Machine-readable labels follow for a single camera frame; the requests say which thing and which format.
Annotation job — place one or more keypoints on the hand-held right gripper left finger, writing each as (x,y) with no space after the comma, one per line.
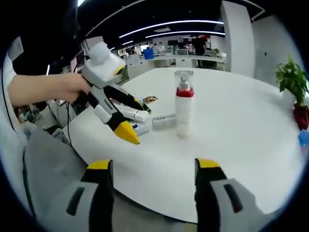
(101,198)

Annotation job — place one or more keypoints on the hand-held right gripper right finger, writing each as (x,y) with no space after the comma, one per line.
(207,193)

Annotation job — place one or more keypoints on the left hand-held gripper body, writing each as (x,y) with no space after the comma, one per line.
(101,70)

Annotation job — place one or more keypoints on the small white skincare bottle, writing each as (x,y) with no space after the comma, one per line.
(142,128)
(164,122)

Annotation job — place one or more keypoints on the white skincare tube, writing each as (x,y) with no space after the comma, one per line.
(134,114)

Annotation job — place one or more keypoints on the gold foil skincare packet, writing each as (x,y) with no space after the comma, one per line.
(150,99)

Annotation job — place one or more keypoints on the red collar skincare spray bottle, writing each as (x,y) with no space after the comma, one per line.
(184,113)

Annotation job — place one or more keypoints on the person's left hand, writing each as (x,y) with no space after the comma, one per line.
(73,85)

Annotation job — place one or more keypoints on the blue bin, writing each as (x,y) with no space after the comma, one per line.
(148,54)

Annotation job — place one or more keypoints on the white lab counter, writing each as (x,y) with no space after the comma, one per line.
(164,61)

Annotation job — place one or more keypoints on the wide ceiling light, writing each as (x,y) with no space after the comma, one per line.
(80,3)

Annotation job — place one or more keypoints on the ceiling air vent panel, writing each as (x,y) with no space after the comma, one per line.
(15,47)

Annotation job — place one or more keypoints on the ceiling light strip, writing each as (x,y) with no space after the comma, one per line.
(193,31)
(181,22)

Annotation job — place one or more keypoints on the blue plastic bag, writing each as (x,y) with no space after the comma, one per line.
(304,142)

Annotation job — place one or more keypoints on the green potted plant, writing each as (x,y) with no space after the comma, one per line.
(289,77)

